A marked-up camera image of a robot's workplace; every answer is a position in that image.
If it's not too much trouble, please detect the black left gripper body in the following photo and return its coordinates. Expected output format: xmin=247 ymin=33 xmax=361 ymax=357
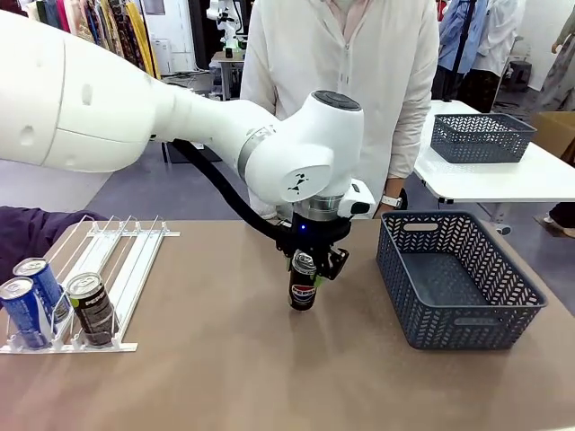
xmin=275 ymin=213 xmax=352 ymax=261

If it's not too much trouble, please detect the black Pepsi can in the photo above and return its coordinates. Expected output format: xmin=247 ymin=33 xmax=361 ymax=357
xmin=66 ymin=271 xmax=119 ymax=348
xmin=287 ymin=251 xmax=322 ymax=312

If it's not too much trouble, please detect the small grey plastic basket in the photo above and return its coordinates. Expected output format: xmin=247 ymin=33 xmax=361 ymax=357
xmin=429 ymin=112 xmax=538 ymax=164

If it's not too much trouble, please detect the blue Pepsi can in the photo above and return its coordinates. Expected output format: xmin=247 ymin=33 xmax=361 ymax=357
xmin=0 ymin=276 xmax=54 ymax=351
xmin=12 ymin=258 xmax=74 ymax=325

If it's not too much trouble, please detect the white can dispenser rack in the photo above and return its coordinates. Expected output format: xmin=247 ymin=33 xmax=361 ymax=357
xmin=0 ymin=215 xmax=181 ymax=356

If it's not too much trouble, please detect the person's left hand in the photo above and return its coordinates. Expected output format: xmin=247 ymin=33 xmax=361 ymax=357
xmin=373 ymin=204 xmax=406 ymax=220

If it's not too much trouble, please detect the large grey plastic basket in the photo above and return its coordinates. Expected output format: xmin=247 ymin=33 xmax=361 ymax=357
xmin=376 ymin=210 xmax=550 ymax=352

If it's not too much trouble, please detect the white side table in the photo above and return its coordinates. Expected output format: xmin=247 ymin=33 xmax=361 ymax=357
xmin=412 ymin=99 xmax=575 ymax=204

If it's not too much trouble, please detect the person in white jacket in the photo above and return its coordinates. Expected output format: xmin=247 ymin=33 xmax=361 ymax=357
xmin=239 ymin=0 xmax=441 ymax=221

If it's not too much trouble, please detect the white humanoid robot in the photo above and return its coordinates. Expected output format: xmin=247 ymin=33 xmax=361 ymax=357
xmin=206 ymin=0 xmax=249 ymax=51

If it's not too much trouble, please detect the bystander's leg and shoe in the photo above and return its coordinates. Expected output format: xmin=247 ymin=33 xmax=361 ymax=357
xmin=533 ymin=201 xmax=575 ymax=240

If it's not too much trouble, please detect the white floor appliance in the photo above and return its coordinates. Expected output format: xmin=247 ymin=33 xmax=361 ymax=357
xmin=149 ymin=37 xmax=174 ymax=77

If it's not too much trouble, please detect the hanging blue shirt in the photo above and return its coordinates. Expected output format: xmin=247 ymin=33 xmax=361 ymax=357
xmin=437 ymin=0 xmax=489 ymax=76

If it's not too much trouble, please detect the black garment stand pole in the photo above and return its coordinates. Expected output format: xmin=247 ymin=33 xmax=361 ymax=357
xmin=443 ymin=0 xmax=478 ymax=103

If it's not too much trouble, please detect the brown cardboard box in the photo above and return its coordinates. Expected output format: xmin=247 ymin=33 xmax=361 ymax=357
xmin=530 ymin=110 xmax=575 ymax=163

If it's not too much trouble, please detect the dark purple cloth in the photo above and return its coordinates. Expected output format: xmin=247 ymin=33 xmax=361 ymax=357
xmin=0 ymin=205 xmax=110 ymax=285

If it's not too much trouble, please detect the dark plastic stool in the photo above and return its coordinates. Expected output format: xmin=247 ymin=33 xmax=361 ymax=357
xmin=509 ymin=59 xmax=534 ymax=93

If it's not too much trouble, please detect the hanging white garment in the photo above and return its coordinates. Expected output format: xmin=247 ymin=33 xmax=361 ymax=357
xmin=471 ymin=0 xmax=527 ymax=78

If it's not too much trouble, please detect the clothes rack with colourful garments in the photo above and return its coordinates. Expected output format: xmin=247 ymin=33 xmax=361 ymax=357
xmin=24 ymin=0 xmax=162 ymax=81

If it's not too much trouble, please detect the mannequin in patterned dress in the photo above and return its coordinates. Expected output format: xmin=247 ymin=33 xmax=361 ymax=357
xmin=537 ymin=0 xmax=575 ymax=112

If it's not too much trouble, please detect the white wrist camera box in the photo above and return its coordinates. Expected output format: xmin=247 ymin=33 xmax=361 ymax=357
xmin=342 ymin=180 xmax=376 ymax=221

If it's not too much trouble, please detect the black corrugated cable hose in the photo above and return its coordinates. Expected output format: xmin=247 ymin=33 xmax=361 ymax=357
xmin=172 ymin=137 xmax=294 ymax=246

